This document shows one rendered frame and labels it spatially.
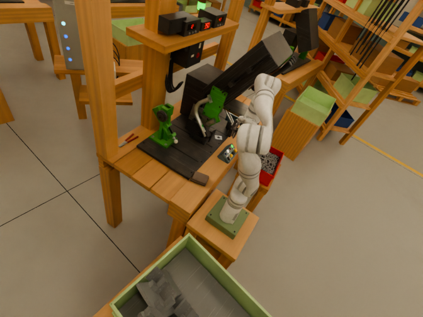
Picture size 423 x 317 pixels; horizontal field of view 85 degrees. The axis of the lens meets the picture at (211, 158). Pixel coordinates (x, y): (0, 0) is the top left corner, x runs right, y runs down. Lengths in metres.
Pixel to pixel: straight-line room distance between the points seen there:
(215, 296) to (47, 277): 1.35
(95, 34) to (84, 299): 1.68
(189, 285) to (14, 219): 1.69
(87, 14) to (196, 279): 1.19
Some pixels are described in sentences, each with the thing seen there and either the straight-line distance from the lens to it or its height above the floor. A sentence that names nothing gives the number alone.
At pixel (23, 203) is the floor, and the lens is 2.55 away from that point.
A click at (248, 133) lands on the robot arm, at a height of 1.59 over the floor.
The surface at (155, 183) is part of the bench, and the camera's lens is 1.40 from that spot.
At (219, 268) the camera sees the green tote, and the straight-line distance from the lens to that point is 1.15.
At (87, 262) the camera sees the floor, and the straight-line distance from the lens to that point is 2.16.
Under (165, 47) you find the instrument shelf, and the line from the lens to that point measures 1.25.
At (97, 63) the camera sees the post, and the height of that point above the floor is 1.48.
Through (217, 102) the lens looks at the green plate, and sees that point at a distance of 1.59.
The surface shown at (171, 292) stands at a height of 0.93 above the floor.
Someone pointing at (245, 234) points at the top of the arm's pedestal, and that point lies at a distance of 1.38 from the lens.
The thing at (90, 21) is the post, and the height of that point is 1.64.
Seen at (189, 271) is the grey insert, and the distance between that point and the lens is 1.22.
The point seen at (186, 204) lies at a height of 0.90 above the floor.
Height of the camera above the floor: 1.99
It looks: 44 degrees down
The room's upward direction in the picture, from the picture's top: 19 degrees clockwise
